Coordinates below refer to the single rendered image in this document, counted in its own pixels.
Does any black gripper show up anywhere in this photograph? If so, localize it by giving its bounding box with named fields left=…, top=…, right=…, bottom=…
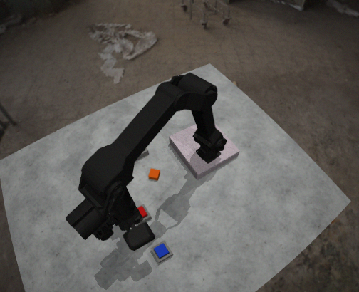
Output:
left=110, top=196, right=155, bottom=251

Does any orange block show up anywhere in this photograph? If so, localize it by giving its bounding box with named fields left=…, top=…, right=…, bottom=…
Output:
left=148, top=169, right=160, bottom=181

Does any green button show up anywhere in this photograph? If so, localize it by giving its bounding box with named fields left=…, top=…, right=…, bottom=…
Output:
left=137, top=148, right=149, bottom=160

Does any red button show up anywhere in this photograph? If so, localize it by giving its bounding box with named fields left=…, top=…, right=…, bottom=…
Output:
left=137, top=205, right=152, bottom=225

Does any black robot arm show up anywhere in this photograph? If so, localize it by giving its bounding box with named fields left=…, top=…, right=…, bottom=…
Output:
left=66, top=73, right=227, bottom=241

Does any blue button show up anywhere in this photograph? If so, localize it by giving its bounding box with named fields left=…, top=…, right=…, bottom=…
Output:
left=151, top=241, right=174, bottom=263

